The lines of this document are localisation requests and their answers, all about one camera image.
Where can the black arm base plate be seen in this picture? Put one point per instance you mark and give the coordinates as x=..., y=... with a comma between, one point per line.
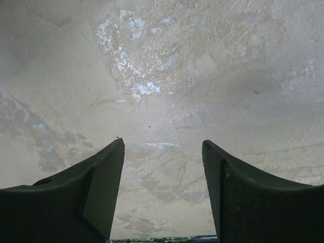
x=173, y=239

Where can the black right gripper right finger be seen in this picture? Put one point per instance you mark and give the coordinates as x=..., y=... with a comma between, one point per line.
x=251, y=205

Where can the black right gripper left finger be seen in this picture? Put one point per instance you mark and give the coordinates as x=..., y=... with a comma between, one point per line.
x=74, y=205

